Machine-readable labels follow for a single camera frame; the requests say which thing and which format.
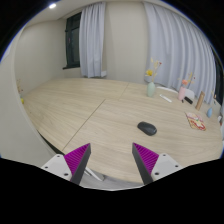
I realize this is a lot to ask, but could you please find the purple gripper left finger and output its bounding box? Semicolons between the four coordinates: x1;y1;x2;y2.
41;142;92;186

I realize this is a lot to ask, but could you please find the pink vase with flowers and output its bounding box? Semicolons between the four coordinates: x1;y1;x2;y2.
178;73;195;100

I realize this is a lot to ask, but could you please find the wooden upright block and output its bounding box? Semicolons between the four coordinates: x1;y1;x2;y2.
195;91;205;111

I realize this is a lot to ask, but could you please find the white remote control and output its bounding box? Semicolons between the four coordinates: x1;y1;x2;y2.
159;94;172;103

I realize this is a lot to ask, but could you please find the right grey curtain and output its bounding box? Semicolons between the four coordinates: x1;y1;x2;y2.
144;3;216;104

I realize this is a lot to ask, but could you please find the grey curtain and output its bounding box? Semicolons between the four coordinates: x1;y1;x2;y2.
79;2;106;78
144;3;216;104

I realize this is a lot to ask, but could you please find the black computer mouse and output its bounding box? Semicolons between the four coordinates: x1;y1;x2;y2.
137;122;157;136

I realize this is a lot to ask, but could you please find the left grey curtain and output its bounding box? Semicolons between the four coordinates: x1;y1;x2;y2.
79;2;106;78

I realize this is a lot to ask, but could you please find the black remote control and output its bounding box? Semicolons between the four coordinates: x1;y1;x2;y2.
184;97;193;104

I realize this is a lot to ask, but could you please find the dark window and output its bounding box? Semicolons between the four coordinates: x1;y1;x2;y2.
65;13;81;68

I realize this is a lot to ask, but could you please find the green vase with flowers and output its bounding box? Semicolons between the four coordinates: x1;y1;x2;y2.
145;58;162;97

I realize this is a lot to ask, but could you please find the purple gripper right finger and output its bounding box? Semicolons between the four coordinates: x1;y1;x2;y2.
131;142;183;186

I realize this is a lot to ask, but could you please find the blue egg-shaped object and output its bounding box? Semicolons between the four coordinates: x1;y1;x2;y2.
207;107;213;118

